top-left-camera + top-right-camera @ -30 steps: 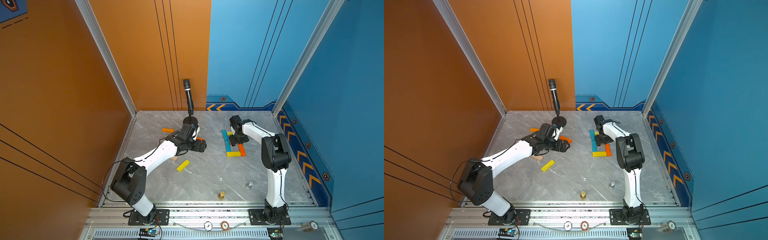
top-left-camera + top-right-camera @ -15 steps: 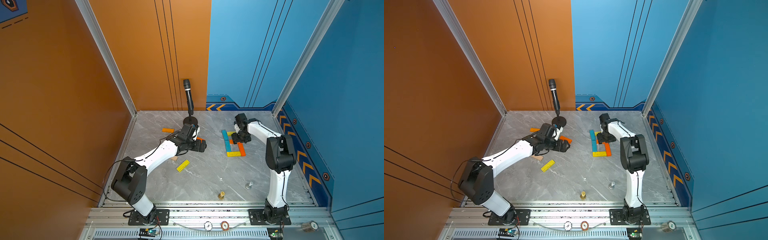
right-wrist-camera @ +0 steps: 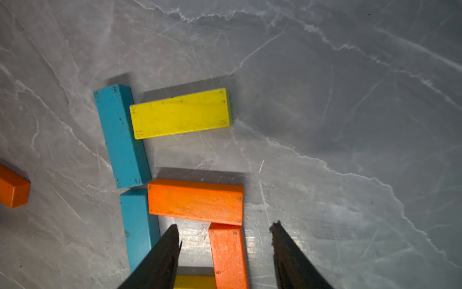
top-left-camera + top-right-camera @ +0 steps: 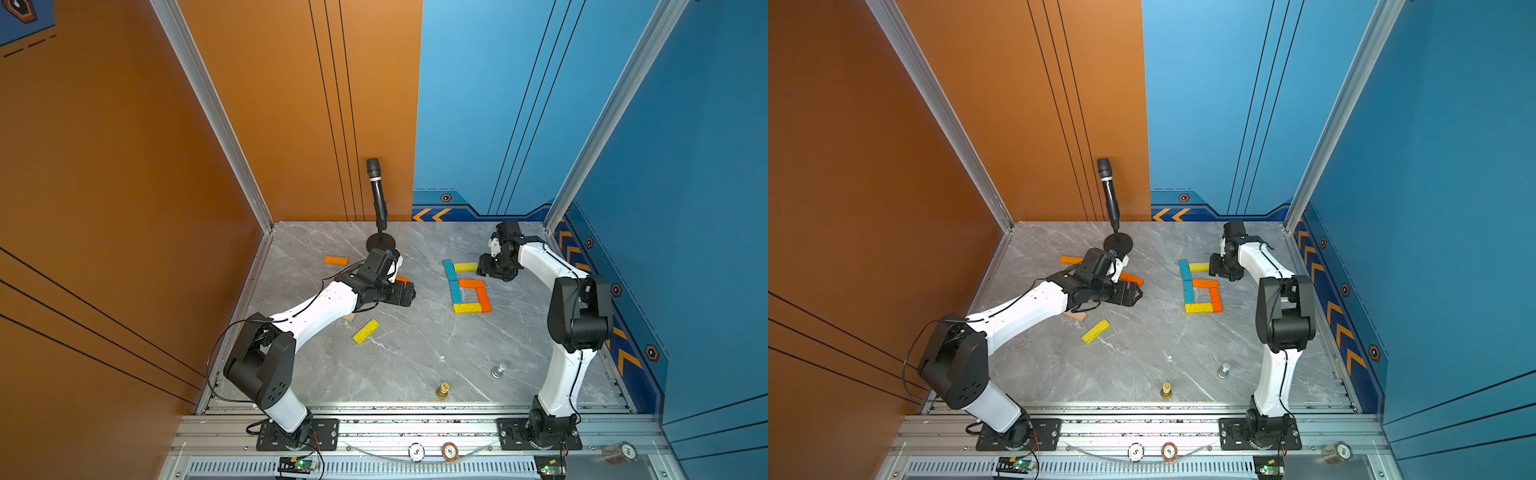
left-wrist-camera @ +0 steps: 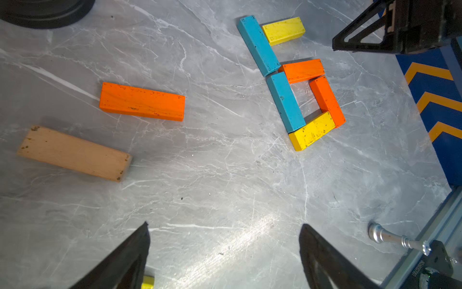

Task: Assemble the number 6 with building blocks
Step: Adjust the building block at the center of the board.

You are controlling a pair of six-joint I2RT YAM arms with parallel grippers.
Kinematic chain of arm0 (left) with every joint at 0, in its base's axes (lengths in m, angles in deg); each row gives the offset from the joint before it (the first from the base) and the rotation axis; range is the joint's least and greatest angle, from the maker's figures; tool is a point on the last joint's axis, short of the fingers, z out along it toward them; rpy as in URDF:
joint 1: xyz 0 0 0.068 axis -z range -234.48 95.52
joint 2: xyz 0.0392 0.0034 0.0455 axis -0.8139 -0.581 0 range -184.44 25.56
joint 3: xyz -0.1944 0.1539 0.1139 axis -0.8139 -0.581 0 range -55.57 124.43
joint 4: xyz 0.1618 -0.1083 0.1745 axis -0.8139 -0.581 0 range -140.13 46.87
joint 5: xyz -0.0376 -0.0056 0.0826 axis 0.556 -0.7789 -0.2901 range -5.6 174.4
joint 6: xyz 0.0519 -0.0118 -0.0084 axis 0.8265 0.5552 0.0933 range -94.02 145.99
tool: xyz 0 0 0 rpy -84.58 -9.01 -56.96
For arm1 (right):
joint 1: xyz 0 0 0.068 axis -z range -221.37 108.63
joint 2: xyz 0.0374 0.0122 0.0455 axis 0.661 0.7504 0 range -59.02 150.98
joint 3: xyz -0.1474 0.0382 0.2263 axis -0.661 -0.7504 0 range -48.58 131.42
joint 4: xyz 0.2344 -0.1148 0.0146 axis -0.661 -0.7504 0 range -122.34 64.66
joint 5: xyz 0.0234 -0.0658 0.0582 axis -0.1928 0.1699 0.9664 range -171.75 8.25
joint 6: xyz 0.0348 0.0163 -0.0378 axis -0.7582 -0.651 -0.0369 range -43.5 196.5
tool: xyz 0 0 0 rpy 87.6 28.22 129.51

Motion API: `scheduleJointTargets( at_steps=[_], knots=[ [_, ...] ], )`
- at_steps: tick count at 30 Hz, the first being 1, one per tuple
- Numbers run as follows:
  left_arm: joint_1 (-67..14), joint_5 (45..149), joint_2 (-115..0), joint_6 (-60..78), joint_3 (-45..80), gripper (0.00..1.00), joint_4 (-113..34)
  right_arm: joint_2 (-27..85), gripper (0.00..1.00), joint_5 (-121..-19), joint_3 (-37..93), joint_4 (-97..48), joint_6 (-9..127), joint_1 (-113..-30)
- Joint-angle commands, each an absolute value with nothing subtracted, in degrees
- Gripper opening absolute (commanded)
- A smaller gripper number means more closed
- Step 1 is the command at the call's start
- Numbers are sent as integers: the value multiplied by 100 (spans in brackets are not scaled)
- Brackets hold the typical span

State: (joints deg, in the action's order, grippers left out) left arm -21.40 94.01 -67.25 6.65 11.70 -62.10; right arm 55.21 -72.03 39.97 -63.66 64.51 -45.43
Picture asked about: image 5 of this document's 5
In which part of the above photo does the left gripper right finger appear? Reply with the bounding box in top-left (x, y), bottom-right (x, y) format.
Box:
top-left (299, 224), bottom-right (379, 289)

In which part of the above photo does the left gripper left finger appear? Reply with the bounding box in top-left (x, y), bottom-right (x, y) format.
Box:
top-left (72, 222), bottom-right (150, 289)

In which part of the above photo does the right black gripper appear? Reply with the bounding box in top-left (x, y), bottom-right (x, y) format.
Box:
top-left (332, 0), bottom-right (462, 54)

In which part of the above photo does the orange block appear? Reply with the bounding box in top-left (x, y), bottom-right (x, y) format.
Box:
top-left (99, 83), bottom-right (185, 122)
top-left (309, 76), bottom-right (346, 128)
top-left (278, 59), bottom-right (325, 84)

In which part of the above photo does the yellow block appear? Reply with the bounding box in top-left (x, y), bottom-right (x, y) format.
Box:
top-left (289, 112), bottom-right (336, 151)
top-left (262, 17), bottom-right (306, 46)

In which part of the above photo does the teal block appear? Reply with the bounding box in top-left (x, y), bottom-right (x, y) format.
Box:
top-left (267, 72), bottom-right (306, 134)
top-left (237, 16), bottom-right (281, 77)

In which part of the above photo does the tan block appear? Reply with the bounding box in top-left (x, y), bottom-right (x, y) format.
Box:
top-left (18, 125), bottom-right (132, 183)

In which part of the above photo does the yellow block diagonal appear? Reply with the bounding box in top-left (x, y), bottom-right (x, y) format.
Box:
top-left (141, 275), bottom-right (155, 289)

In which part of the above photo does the silver cylinder weight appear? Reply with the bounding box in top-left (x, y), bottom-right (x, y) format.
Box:
top-left (368, 222), bottom-right (432, 256)

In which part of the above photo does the black microphone on stand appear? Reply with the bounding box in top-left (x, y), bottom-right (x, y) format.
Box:
top-left (1, 0), bottom-right (95, 29)

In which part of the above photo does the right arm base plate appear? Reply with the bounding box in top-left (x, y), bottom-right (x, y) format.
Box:
top-left (401, 240), bottom-right (462, 289)

